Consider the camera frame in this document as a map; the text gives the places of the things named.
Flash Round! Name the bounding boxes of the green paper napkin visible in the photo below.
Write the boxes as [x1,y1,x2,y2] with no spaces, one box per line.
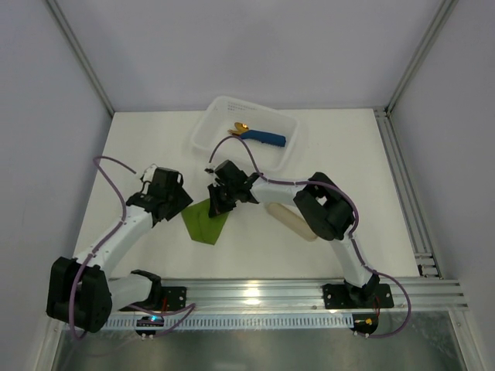
[181,199,229,246]

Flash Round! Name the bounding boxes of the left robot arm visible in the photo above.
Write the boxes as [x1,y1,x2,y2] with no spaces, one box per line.
[46,165,192,333]

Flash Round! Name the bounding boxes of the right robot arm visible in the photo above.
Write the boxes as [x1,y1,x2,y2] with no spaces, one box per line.
[205,160,387,309]

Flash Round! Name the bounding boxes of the gold utensils in bundle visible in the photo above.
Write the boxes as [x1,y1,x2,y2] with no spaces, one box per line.
[227,122,249,137]

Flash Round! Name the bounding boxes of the blue rolled napkin bundle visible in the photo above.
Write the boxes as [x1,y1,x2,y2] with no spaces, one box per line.
[240,130,286,148]

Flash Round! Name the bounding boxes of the white plastic basket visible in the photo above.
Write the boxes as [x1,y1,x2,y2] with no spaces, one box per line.
[190,96,300,172]

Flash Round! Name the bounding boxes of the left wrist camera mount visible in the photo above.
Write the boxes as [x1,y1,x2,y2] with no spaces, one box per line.
[139,164,158,182]

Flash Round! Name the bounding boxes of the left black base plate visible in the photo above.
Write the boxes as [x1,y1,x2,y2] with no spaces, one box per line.
[157,286,187,312]

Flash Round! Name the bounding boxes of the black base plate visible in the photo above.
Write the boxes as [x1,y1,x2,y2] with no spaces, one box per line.
[157,286,187,312]
[322,284,394,309]

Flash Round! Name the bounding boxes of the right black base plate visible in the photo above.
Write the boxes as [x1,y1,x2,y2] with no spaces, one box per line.
[322,284,394,309]

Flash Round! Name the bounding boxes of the white slotted cable duct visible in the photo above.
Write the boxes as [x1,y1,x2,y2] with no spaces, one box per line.
[103,312,354,331]

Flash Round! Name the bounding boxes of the left frame post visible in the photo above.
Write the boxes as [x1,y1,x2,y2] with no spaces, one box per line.
[43,0,115,117]

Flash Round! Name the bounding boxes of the frame post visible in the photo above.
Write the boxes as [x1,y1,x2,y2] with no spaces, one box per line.
[43,0,115,117]
[385,0,459,116]

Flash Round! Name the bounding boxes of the aluminium right side rail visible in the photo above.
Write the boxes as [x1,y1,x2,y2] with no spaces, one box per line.
[374,107,443,280]

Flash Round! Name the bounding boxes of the aluminium rail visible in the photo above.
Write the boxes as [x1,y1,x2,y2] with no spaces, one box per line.
[374,107,443,280]
[162,277,468,314]

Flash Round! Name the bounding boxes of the aluminium front rail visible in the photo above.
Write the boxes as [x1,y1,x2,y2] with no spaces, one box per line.
[162,277,468,314]

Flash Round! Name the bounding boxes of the right frame post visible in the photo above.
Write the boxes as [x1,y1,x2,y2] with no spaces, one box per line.
[385,0,459,116]

